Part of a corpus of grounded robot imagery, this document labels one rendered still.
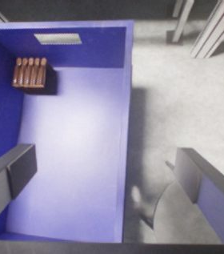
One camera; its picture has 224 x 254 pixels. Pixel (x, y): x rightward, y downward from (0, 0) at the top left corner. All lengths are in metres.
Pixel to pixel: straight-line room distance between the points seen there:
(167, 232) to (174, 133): 0.41
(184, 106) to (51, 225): 0.70
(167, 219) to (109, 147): 0.27
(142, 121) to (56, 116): 0.38
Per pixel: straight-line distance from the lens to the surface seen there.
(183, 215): 0.60
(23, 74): 0.64
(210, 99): 0.91
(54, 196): 0.65
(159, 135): 0.82
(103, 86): 0.63
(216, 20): 0.77
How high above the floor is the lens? 0.81
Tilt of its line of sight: 79 degrees down
